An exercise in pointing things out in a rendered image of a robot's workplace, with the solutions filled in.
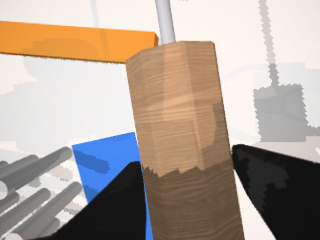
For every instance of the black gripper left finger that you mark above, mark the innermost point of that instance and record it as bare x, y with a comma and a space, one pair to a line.
118, 211

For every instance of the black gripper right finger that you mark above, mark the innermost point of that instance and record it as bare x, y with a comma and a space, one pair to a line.
284, 189

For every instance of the brown wooden tool handle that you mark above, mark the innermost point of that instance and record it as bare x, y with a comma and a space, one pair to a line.
183, 140

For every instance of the orange flat bar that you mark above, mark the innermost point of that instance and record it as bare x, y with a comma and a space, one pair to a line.
73, 43

